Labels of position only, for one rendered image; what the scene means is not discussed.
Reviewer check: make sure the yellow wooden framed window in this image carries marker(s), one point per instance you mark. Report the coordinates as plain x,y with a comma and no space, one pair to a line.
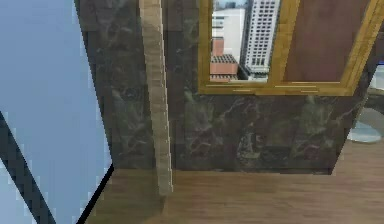
280,87

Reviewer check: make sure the tan wooden post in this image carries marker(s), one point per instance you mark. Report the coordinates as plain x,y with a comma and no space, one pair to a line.
159,100

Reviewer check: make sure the pale blue fridge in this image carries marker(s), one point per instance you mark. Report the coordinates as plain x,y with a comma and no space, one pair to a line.
46,100

